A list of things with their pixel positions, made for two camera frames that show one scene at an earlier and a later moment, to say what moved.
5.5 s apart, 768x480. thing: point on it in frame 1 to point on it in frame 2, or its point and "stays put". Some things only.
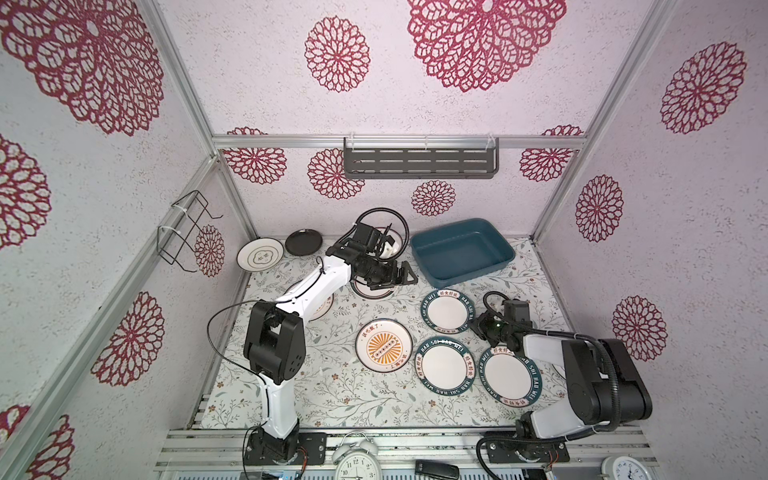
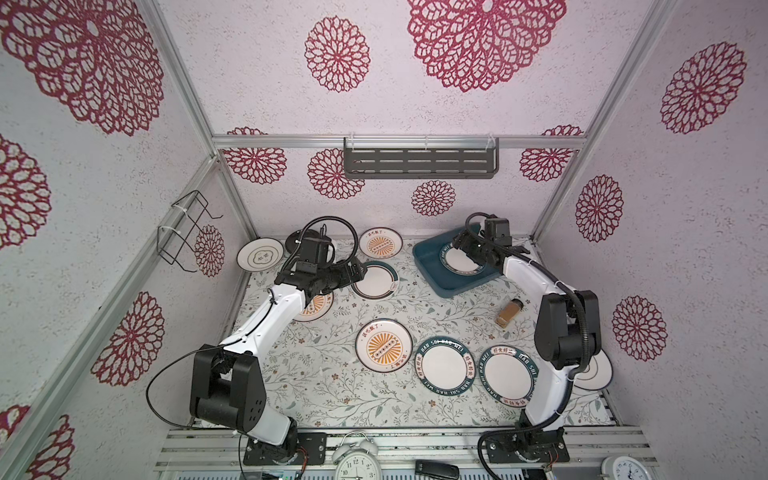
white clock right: (624, 468) stays put
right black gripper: (479, 325) to (467, 240)
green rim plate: (445, 366) stays put
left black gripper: (391, 278) to (346, 277)
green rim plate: (508, 379) stays put
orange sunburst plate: (321, 309) stays put
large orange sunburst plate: (384, 345) stays put
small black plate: (304, 242) stays put
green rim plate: (447, 311) to (458, 262)
